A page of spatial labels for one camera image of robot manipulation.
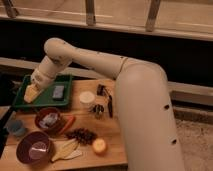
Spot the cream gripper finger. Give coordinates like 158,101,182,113
24,84,41,103

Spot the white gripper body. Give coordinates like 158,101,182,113
31,68,54,89

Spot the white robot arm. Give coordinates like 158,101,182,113
24,38,185,171

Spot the blue plastic cup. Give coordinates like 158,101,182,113
6,120,26,137

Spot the grey sponge block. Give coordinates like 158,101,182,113
52,85,64,100

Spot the green plastic tray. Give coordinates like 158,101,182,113
13,75,72,110

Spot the red bowl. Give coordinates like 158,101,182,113
35,107,64,135

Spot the crumpled foil wrapper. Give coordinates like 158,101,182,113
39,113,58,129

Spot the black tripod leg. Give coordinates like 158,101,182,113
0,107,14,157

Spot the red chili pepper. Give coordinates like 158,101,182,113
57,116,76,135

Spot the purple bowl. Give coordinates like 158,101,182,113
16,131,52,165

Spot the black binder clip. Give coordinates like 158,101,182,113
97,84,106,96

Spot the wooden spatula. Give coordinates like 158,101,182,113
51,139,78,162

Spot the bunch of dark grapes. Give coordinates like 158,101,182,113
66,128,97,145

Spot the yellow round fruit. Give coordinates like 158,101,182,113
92,138,107,155

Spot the black handled knife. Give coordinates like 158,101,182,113
106,90,113,118

